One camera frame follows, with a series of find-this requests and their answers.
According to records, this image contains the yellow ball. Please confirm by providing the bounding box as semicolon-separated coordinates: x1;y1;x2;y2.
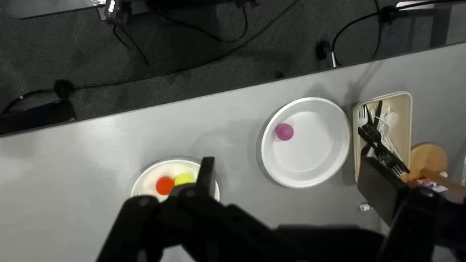
174;172;199;188

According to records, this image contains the white bowl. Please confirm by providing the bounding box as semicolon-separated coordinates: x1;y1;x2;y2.
130;157;223;202

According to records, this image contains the black looped floor cable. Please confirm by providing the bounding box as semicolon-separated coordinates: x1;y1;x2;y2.
331;0;397;68

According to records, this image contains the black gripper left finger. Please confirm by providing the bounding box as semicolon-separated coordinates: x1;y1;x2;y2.
97;156;312;262

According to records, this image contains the purple ball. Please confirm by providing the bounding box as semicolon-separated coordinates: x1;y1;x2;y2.
274;122;296;143

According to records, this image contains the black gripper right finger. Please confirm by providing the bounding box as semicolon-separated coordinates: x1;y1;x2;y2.
357;144;466;262

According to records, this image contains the wooden block with label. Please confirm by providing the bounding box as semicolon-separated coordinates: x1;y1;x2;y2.
404;167;466;196

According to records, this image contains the black chair base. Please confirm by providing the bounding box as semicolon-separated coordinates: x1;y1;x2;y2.
0;78;79;137

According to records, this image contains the orange ball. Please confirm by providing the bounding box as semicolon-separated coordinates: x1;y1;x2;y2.
155;175;177;196

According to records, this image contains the white plastic cutlery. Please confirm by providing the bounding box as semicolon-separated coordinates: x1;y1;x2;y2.
359;105;401;143

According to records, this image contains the black power plug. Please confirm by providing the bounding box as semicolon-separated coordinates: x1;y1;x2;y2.
315;41;335;62

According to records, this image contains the white round plate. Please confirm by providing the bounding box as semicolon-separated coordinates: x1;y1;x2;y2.
260;96;353;189

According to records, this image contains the beige cutlery tray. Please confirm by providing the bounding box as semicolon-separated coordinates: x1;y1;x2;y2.
353;90;414;185

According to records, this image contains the black plastic fork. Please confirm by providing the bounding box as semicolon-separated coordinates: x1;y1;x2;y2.
357;122;413;176

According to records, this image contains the black plastic knife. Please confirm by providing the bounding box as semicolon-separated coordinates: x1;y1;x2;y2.
372;99;386;137

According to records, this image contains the round wooden disc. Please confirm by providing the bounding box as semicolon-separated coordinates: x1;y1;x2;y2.
410;141;450;183

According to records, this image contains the long black floor cable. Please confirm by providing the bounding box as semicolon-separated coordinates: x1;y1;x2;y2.
72;0;303;92

